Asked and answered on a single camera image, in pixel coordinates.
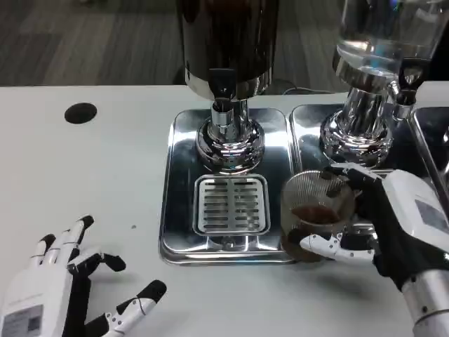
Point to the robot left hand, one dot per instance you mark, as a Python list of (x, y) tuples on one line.
[(31, 295)]

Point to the steel tray under dark dispenser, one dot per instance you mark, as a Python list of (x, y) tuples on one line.
[(179, 210)]

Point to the robot right arm silver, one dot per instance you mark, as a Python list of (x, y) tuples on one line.
[(431, 302)]

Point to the black round counter grommet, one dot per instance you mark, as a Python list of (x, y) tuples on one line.
[(80, 113)]

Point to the clear drink dispenser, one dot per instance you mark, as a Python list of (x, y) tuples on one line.
[(365, 112)]

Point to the black tap of dark dispenser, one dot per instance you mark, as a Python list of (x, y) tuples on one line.
[(221, 102)]

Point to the dark drink dispenser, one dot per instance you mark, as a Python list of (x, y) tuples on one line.
[(229, 35)]

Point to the steel tray, partly seen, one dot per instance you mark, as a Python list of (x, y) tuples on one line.
[(431, 137)]

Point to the steel drip grid, light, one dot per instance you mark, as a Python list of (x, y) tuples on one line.
[(231, 203)]

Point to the black tap of clear dispenser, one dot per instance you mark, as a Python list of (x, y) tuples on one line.
[(408, 79)]

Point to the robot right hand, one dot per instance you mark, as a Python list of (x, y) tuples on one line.
[(396, 217)]

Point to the clear ribbed glass cup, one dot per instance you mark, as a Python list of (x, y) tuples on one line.
[(312, 207)]

